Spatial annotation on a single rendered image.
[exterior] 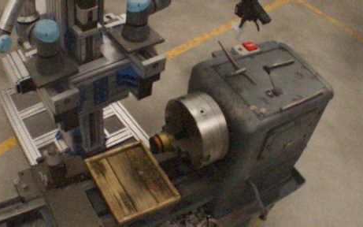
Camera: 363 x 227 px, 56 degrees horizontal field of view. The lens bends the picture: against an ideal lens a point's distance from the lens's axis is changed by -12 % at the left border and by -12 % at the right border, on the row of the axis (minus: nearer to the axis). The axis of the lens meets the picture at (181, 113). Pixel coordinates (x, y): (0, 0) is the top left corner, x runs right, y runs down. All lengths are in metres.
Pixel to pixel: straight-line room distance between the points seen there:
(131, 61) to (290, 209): 1.63
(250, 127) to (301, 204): 1.53
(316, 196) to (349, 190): 0.34
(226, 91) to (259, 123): 0.21
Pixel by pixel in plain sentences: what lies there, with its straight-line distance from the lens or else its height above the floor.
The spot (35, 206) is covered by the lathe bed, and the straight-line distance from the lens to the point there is 1.70.
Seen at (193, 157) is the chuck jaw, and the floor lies 1.10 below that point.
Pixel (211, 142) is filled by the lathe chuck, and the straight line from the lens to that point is 1.54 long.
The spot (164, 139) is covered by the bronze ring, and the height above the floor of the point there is 1.12.
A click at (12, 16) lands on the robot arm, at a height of 1.56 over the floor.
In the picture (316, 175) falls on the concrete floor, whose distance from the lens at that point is 3.19.
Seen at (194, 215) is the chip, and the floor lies 0.59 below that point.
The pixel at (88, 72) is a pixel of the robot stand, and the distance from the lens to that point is 1.93.
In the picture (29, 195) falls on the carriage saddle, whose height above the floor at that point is 0.90.
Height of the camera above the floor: 2.30
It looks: 45 degrees down
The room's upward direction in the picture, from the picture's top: 10 degrees clockwise
